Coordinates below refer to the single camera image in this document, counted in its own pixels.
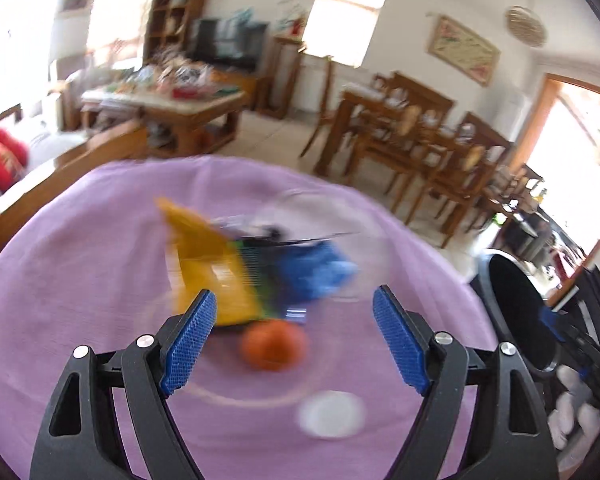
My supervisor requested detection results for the black television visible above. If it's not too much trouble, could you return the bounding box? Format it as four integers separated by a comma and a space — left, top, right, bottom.
189, 18, 270, 73

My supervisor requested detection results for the tall wooden stand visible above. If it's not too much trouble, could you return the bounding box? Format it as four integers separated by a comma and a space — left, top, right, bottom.
264, 34, 307, 121

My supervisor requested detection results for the dark blue packet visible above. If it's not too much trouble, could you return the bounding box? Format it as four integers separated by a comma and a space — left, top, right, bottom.
215, 225, 353, 335

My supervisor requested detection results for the wooden television cabinet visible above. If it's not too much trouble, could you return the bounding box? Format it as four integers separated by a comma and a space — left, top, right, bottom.
206, 67, 267, 112

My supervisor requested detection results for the person's right hand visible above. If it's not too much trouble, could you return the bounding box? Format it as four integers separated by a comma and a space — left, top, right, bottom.
549, 364, 600, 452

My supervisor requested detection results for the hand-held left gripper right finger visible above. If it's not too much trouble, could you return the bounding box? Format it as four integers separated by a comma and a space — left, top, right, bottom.
372, 285, 560, 480

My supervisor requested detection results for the yellow packet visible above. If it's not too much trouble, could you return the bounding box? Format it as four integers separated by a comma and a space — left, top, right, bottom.
155, 197, 267, 329

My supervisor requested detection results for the purple tablecloth round table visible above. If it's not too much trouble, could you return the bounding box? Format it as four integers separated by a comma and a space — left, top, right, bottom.
0, 155, 502, 480

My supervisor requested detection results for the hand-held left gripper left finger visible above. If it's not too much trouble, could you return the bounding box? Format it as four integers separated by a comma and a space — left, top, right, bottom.
30, 288, 218, 480

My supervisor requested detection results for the window with roller blind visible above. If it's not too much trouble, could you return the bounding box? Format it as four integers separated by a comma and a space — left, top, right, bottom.
301, 0, 389, 69
86, 0, 162, 58

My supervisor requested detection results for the white standing air conditioner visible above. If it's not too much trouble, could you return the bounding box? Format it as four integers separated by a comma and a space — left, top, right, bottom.
502, 92, 531, 141

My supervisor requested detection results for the orange fruit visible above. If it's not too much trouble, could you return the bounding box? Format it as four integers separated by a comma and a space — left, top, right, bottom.
239, 320, 309, 372

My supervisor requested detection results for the red cushion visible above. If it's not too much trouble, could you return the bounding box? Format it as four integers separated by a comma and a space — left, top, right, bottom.
0, 127, 30, 194

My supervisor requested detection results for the black waste bin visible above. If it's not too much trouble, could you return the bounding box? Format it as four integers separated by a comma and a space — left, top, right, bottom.
479, 248, 564, 375

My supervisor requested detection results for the wooden sofa with white cushions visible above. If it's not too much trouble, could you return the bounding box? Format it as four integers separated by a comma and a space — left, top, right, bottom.
0, 104, 149, 273

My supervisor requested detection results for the wooden coffee table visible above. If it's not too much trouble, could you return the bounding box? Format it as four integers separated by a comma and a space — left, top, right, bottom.
79, 81, 252, 159

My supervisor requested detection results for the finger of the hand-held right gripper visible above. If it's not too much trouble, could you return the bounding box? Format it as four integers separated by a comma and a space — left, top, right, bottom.
539, 305, 587, 347
562, 342, 600, 391

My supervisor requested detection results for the wooden dining chair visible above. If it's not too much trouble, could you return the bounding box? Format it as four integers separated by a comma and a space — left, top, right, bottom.
404, 112, 512, 249
299, 57, 349, 172
466, 162, 544, 234
346, 72, 454, 197

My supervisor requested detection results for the blue wrapper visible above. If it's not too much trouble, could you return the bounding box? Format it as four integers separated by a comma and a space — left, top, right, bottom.
265, 240, 359, 312

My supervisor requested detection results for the wooden bookshelf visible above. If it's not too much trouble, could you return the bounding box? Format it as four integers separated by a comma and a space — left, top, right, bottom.
143, 0, 211, 62

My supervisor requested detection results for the white cup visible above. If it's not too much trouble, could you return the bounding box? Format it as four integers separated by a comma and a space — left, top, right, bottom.
297, 390, 367, 439

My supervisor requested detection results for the framed flower picture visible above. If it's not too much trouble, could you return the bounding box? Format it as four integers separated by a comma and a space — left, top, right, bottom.
426, 14, 502, 88

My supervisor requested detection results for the hanging crystal chandelier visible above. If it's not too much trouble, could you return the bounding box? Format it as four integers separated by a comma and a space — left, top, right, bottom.
504, 0, 549, 49

